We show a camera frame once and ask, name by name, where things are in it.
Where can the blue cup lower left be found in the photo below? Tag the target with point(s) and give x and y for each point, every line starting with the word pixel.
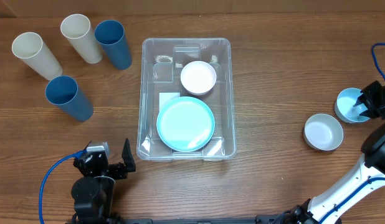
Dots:
pixel 65 93

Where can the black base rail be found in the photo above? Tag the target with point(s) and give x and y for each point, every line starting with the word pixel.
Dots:
pixel 259 219

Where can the blue cup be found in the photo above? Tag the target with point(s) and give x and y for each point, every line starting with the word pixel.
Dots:
pixel 110 34
pixel 65 93

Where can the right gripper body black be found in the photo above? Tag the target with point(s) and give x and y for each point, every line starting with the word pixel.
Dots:
pixel 380 97

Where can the cream cup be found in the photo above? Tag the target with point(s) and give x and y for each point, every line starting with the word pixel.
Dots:
pixel 32 50
pixel 77 29

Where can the light blue bowl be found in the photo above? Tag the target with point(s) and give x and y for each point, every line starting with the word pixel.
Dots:
pixel 345 107

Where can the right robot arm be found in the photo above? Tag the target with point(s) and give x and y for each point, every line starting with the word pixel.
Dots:
pixel 366 176

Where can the light blue plate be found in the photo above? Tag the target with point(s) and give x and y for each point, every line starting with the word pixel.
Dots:
pixel 185 124

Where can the blue cup top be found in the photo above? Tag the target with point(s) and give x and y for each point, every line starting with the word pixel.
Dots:
pixel 110 34

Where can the pink bowl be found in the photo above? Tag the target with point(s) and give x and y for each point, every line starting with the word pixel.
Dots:
pixel 198 77

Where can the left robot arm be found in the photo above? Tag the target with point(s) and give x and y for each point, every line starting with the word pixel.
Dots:
pixel 93 193

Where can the grey bowl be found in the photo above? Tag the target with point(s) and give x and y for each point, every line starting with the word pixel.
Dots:
pixel 323 132

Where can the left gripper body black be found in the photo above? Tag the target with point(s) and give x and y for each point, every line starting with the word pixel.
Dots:
pixel 118 172

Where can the clear plastic storage bin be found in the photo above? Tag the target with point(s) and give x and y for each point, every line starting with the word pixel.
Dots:
pixel 161 64

